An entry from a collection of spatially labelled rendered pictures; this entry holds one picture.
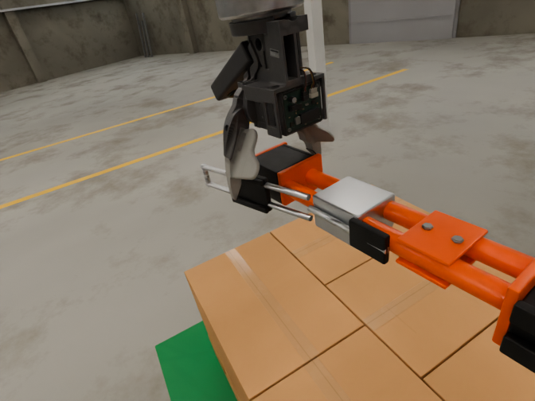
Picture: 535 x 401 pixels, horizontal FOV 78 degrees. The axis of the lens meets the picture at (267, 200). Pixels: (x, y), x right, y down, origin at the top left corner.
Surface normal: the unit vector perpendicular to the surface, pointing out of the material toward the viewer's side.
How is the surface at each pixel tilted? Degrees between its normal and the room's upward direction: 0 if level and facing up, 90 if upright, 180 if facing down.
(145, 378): 0
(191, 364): 0
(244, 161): 57
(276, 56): 90
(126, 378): 0
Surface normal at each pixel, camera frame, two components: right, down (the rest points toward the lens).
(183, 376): -0.15, -0.84
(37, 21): 0.77, 0.23
